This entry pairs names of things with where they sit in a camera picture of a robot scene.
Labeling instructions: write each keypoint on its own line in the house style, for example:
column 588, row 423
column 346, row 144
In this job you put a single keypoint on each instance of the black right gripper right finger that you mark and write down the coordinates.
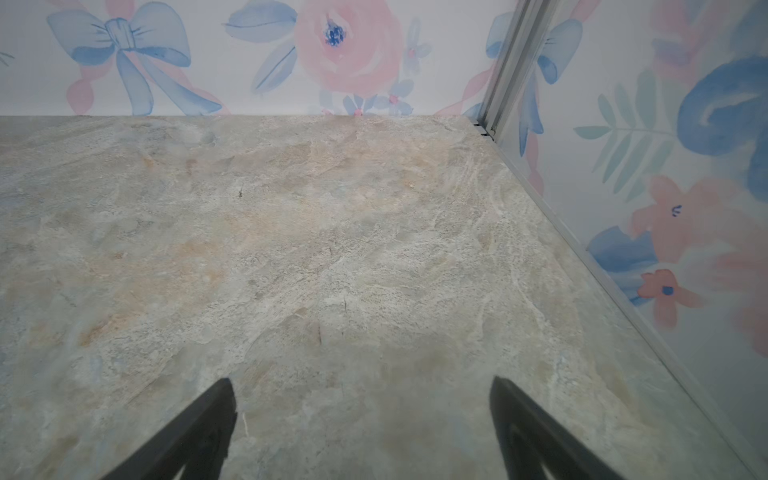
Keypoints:
column 536, row 446

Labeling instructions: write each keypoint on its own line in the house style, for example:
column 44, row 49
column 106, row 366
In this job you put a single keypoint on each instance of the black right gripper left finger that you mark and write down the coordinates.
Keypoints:
column 194, row 445

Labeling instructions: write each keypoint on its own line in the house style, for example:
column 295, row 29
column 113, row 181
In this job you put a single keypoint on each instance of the aluminium corner post right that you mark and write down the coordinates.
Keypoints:
column 524, row 36

